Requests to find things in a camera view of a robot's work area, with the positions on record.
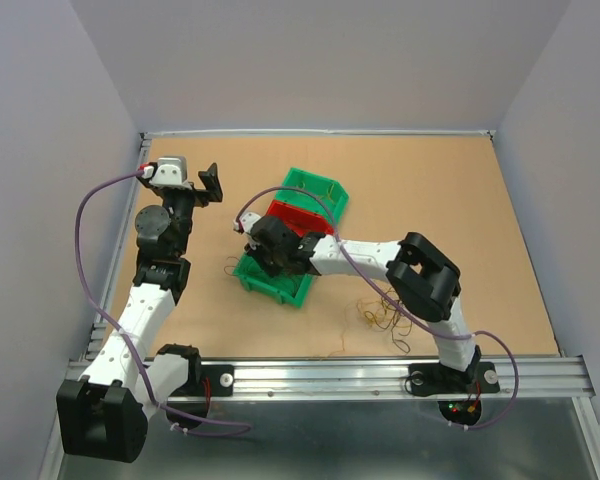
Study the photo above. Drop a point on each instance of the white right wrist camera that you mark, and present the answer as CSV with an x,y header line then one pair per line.
x,y
244,223

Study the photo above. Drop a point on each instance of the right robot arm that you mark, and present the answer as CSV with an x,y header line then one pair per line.
x,y
427,282

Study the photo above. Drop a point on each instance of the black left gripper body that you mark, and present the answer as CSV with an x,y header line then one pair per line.
x,y
194,196

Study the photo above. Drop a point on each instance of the near green plastic bin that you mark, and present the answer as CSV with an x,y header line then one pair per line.
x,y
285,290

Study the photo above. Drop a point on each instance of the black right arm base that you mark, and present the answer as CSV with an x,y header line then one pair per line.
x,y
428,379

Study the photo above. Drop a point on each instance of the far green plastic bin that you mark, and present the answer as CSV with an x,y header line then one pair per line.
x,y
331,193

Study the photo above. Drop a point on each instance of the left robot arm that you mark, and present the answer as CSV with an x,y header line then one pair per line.
x,y
106,412

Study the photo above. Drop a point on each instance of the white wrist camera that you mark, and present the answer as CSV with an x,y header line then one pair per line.
x,y
165,172
244,223

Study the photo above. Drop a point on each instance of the green plastic bin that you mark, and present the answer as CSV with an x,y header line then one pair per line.
x,y
331,193
285,290

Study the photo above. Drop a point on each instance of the red plastic bin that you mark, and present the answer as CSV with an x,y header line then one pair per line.
x,y
299,220

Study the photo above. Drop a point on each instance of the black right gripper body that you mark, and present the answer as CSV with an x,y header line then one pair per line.
x,y
272,262

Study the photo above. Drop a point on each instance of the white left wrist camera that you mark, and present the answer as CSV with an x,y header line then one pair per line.
x,y
165,172

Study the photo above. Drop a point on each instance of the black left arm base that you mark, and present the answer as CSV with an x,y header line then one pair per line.
x,y
220,378

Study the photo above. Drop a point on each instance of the aluminium mounting rail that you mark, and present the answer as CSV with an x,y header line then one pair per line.
x,y
367,378

